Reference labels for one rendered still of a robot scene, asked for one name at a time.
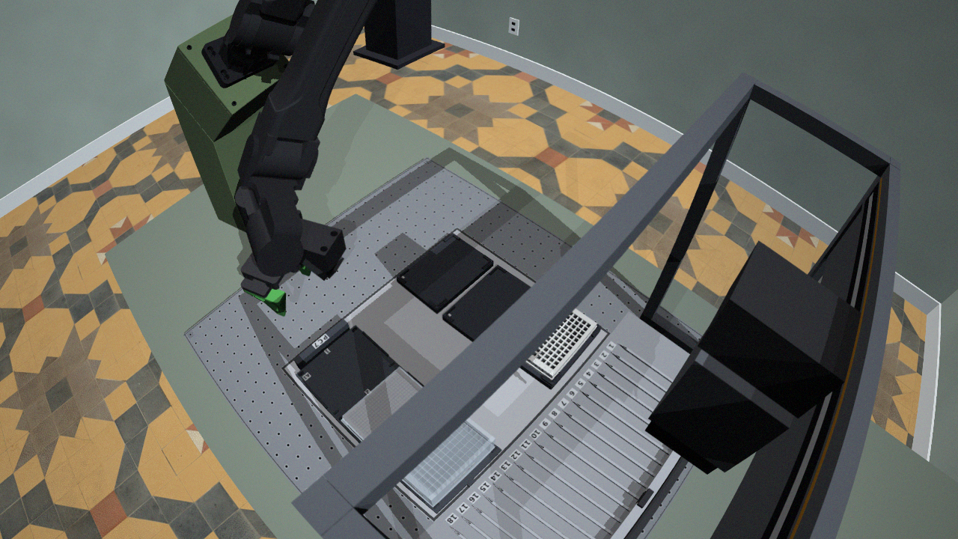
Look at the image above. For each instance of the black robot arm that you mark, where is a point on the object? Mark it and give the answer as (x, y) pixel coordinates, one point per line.
(319, 38)

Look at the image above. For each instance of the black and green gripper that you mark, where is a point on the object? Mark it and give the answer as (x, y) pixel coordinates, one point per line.
(269, 293)

